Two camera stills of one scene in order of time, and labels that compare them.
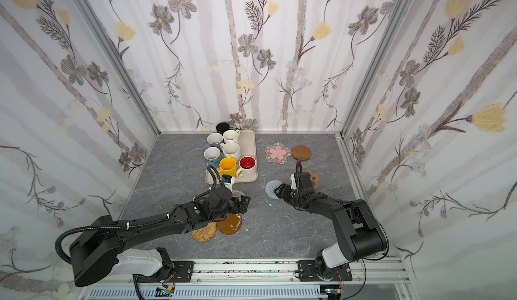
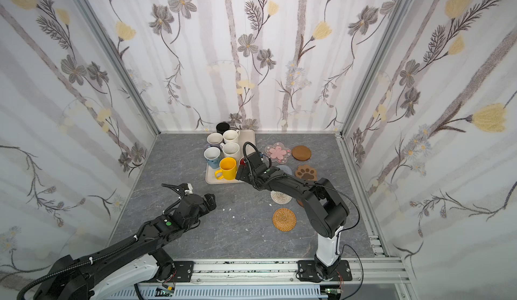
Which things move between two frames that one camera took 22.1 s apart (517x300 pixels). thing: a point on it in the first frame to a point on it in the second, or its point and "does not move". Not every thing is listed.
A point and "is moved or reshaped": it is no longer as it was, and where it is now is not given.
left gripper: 242,203 to 186,195
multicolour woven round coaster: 237,194 is moved or reshaped
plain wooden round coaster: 301,153 does not move
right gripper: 285,193 to 250,169
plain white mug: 231,136 does not move
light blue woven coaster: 270,188 to 285,169
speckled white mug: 230,150 does not move
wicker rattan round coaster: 206,233 to 284,219
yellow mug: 228,166 does not move
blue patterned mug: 211,155 does not move
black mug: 222,127 does not move
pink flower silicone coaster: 277,153 does not move
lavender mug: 215,139 does not move
